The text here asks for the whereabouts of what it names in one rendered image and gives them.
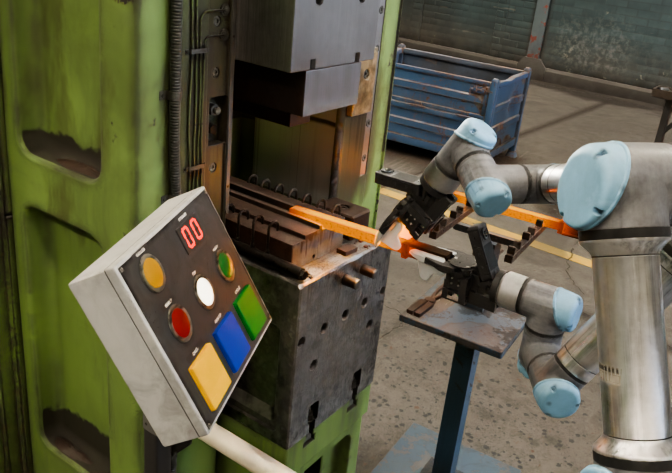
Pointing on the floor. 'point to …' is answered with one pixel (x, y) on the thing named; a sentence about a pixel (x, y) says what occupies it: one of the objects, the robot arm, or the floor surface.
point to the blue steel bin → (454, 99)
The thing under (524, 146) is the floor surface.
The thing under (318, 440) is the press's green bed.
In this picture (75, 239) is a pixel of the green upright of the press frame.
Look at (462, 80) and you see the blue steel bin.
